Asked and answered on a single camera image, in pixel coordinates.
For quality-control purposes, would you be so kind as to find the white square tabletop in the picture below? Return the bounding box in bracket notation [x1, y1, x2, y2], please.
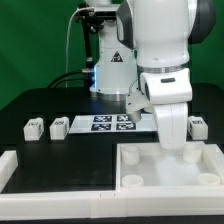
[116, 142, 224, 188]

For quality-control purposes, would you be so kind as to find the white sheet with tags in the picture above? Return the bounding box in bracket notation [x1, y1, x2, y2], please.
[69, 114, 157, 134]

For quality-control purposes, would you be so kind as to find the white U-shaped obstacle fence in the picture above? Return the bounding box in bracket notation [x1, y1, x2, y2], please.
[0, 151, 224, 221]

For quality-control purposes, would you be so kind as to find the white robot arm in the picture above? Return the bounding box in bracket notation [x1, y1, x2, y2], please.
[90, 0, 216, 150]

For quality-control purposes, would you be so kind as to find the black camera on stand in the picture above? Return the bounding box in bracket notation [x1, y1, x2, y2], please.
[75, 3, 104, 75]

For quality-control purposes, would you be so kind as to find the black cable bundle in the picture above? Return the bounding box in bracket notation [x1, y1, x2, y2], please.
[47, 69, 96, 89]

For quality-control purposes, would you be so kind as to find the white thin cable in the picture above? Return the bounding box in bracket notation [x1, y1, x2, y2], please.
[64, 7, 86, 88]

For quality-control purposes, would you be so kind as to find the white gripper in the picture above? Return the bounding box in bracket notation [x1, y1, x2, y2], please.
[154, 103, 188, 150]

